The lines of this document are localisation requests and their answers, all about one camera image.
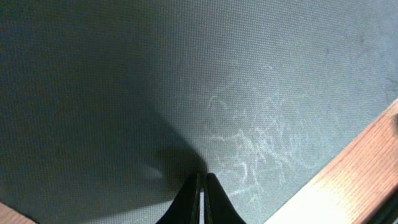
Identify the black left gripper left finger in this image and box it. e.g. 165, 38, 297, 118
156, 174, 201, 224

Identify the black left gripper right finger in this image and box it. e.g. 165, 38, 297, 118
204, 173, 246, 224

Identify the black gift box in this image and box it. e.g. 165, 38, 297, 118
1, 0, 397, 223

